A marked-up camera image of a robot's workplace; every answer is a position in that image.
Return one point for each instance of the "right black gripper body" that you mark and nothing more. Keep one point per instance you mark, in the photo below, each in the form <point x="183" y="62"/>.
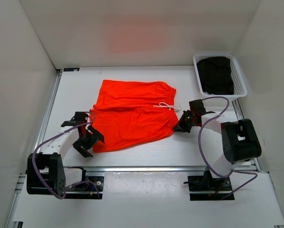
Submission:
<point x="190" y="118"/>

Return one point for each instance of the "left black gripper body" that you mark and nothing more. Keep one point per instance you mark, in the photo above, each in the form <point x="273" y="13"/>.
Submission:
<point x="87" y="139"/>

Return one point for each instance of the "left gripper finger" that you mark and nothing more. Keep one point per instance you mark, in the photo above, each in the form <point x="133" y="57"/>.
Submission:
<point x="82" y="148"/>
<point x="94" y="135"/>

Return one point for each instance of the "orange shorts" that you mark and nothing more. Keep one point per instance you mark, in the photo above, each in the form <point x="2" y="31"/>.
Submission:
<point x="132" y="113"/>

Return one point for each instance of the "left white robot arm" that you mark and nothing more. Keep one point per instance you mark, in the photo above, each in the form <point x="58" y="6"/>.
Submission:
<point x="46" y="174"/>

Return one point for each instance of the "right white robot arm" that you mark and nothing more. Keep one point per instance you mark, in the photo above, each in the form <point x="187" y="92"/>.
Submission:
<point x="240" y="143"/>

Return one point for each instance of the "black folded shorts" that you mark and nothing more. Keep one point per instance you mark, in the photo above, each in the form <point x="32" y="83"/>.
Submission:
<point x="215" y="76"/>

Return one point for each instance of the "white plastic basket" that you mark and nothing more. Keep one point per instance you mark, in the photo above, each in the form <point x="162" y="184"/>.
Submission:
<point x="240" y="89"/>

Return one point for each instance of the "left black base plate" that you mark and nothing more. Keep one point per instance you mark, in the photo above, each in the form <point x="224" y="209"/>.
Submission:
<point x="87" y="191"/>

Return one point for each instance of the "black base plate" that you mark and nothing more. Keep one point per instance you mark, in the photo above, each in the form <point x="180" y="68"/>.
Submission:
<point x="206" y="188"/>
<point x="87" y="191"/>

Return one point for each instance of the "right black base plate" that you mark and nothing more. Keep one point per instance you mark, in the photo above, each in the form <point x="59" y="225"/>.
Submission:
<point x="206" y="188"/>

